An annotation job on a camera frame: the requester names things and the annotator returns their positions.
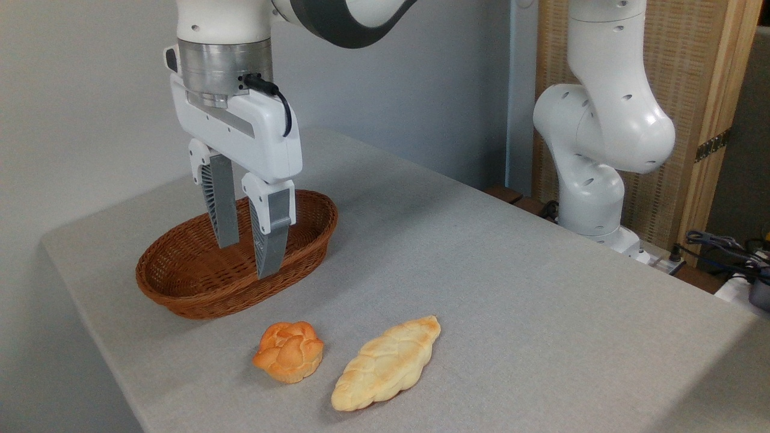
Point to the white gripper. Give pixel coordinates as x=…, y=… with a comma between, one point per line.
x=252, y=135

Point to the round orange bread roll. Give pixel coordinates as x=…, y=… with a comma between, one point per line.
x=289, y=355

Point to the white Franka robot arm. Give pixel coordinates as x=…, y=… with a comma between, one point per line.
x=601, y=120

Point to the brown wicker oval basket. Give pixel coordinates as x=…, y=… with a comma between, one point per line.
x=198, y=294

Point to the long pale braided bread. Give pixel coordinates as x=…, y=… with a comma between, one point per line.
x=385, y=367

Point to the grey tablecloth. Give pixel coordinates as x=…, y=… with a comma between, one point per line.
x=481, y=288

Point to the wooden woven folding screen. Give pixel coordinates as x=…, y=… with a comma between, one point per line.
x=686, y=60

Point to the metal screen hinge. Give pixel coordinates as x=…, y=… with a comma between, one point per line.
x=713, y=145

